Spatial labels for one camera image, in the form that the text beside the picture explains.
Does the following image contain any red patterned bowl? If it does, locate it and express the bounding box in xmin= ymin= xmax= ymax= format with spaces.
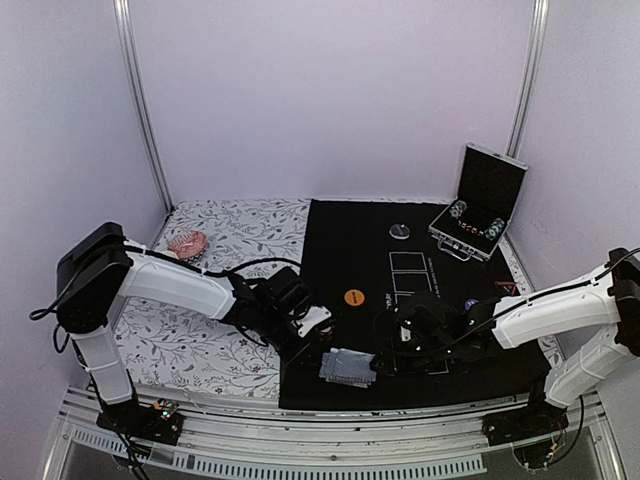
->
xmin=168 ymin=231 xmax=208 ymax=260

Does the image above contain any red black chip stack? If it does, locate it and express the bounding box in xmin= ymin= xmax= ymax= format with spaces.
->
xmin=319 ymin=326 xmax=334 ymax=341

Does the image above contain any triangular all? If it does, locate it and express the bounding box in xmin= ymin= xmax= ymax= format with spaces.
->
xmin=494 ymin=282 xmax=520 ymax=297

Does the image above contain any blue card deck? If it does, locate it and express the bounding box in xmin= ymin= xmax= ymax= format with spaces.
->
xmin=318 ymin=348 xmax=377 ymax=388

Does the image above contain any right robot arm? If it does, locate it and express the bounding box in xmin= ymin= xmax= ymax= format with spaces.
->
xmin=370 ymin=248 xmax=639 ymax=436

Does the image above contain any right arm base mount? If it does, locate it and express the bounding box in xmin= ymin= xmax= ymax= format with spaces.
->
xmin=482 ymin=400 xmax=569 ymax=470

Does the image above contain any aluminium front rail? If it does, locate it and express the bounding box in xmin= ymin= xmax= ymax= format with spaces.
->
xmin=42 ymin=384 xmax=631 ymax=480

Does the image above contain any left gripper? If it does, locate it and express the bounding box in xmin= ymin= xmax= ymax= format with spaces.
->
xmin=256 ymin=308 xmax=323 ymax=371

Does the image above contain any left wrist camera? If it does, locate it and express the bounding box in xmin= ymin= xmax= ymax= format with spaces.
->
xmin=293 ymin=306 xmax=332 ymax=338

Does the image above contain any aluminium post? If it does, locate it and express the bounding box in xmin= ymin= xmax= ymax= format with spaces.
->
xmin=506 ymin=0 xmax=550 ymax=158
xmin=113 ymin=0 xmax=174 ymax=214

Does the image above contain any floral tablecloth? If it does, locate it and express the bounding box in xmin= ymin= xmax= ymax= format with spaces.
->
xmin=112 ymin=199 xmax=311 ymax=400

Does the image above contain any aluminium poker chip case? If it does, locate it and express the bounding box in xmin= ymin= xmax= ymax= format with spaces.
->
xmin=428 ymin=142 xmax=528 ymax=262

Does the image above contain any right aluminium post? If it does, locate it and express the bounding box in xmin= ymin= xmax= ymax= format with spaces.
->
xmin=506 ymin=0 xmax=550 ymax=158

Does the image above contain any black dealer button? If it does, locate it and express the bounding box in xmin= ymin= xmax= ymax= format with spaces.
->
xmin=389 ymin=223 xmax=411 ymax=240

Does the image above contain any black poker mat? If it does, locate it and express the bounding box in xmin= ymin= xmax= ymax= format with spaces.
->
xmin=279 ymin=200 xmax=549 ymax=411

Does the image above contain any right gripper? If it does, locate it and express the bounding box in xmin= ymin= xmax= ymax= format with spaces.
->
xmin=370 ymin=334 xmax=454 ymax=376

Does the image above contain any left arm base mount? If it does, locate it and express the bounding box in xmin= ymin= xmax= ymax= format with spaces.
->
xmin=96 ymin=391 xmax=185 ymax=446

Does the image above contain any purple small blind button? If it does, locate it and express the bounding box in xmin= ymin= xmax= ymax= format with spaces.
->
xmin=464 ymin=299 xmax=479 ymax=311

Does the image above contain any left aluminium post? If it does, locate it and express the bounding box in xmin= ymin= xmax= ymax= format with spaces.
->
xmin=113 ymin=0 xmax=174 ymax=214

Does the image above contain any orange big blind button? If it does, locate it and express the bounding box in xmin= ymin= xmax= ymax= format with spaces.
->
xmin=344 ymin=289 xmax=366 ymax=307

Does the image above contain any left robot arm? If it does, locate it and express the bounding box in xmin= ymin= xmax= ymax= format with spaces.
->
xmin=28 ymin=222 xmax=332 ymax=434

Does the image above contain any left chip stack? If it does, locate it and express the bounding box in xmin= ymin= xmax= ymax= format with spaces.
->
xmin=448 ymin=200 xmax=468 ymax=220

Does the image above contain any right chip stack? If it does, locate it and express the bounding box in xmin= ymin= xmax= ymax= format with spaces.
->
xmin=483 ymin=218 xmax=506 ymax=241

